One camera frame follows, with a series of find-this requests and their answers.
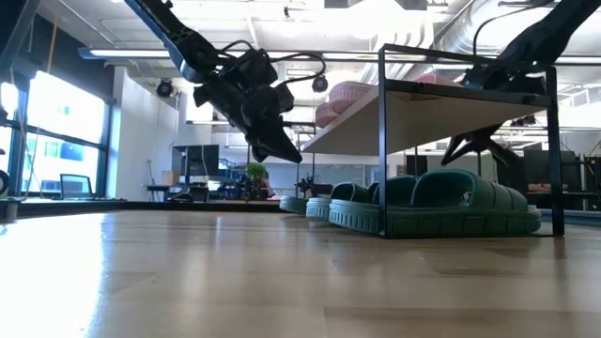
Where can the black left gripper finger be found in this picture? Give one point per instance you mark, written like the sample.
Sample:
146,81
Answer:
277,145

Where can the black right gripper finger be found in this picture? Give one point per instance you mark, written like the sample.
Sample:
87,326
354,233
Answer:
509,162
465,143

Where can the pink rubber slide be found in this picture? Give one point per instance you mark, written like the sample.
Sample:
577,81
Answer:
352,96
326,115

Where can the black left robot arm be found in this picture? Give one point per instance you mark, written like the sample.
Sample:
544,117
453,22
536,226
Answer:
178,37

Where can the background black robot arm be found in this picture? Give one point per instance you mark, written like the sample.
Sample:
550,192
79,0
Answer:
317,188

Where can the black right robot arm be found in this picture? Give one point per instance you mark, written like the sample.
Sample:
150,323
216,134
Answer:
554,33

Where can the background potted green plant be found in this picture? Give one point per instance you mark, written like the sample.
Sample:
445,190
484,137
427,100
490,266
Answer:
257,170

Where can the black round ceiling spotlight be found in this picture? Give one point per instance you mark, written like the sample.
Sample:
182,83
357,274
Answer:
164,88
319,83

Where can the background black monitor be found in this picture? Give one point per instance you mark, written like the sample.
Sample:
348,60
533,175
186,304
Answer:
195,159

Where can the long ceiling light strip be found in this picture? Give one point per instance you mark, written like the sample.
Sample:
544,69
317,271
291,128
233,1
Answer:
117,53

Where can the large office window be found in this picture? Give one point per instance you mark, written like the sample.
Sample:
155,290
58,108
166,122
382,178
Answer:
66,108

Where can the background laptop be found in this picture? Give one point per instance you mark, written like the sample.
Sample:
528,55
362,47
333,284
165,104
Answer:
76,187

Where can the black round object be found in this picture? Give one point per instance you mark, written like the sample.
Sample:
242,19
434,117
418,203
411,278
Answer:
4,183

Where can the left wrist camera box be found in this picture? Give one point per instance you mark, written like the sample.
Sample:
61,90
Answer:
256,68

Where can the wooden shelf black metal frame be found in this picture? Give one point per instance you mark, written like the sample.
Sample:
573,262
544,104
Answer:
422,122

